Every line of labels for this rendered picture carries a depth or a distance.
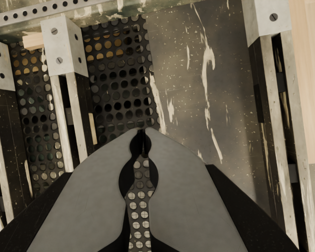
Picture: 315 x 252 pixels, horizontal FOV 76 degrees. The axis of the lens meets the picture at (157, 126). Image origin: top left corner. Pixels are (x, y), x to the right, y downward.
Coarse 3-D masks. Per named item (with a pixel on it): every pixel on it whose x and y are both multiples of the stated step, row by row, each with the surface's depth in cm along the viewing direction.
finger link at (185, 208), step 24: (144, 144) 12; (168, 144) 10; (168, 168) 8; (192, 168) 8; (168, 192) 7; (192, 192) 7; (216, 192) 7; (168, 216) 6; (192, 216) 6; (216, 216) 6; (168, 240) 6; (192, 240) 6; (216, 240) 6; (240, 240) 6
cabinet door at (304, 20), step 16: (288, 0) 44; (304, 0) 43; (304, 16) 43; (304, 32) 43; (304, 48) 44; (304, 64) 44; (304, 80) 44; (304, 96) 44; (304, 112) 44; (304, 128) 44
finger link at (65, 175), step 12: (60, 180) 8; (48, 192) 8; (60, 192) 8; (36, 204) 7; (48, 204) 7; (24, 216) 7; (36, 216) 7; (12, 228) 6; (24, 228) 6; (36, 228) 6; (0, 240) 6; (12, 240) 6; (24, 240) 6
